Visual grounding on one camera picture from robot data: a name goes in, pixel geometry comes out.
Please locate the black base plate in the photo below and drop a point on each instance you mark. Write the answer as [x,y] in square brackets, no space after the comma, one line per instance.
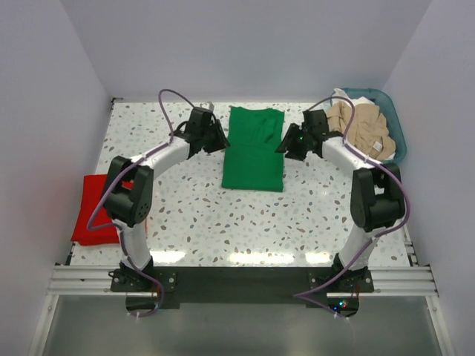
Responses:
[241,285]

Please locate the white crumpled shirt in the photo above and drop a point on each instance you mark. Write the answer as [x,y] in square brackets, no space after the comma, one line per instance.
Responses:
[345,95]

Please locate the beige crumpled shirt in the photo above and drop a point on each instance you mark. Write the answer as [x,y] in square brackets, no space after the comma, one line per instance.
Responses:
[367,126]

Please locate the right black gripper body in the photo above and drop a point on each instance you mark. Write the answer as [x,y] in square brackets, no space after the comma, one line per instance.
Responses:
[300,147]

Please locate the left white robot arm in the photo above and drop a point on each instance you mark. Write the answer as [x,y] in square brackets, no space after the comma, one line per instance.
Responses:
[129,188]

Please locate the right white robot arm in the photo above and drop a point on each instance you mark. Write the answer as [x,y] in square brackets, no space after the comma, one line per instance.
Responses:
[376,198]

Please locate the teal plastic basket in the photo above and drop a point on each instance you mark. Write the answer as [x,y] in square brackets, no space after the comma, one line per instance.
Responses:
[386,107]

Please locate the green polo shirt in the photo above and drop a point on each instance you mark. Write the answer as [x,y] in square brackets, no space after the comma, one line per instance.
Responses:
[250,162]

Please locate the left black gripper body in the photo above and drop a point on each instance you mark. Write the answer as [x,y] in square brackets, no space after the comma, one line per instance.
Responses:
[208,138]

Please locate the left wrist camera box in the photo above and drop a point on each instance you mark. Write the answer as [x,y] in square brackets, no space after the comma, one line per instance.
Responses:
[207,105]

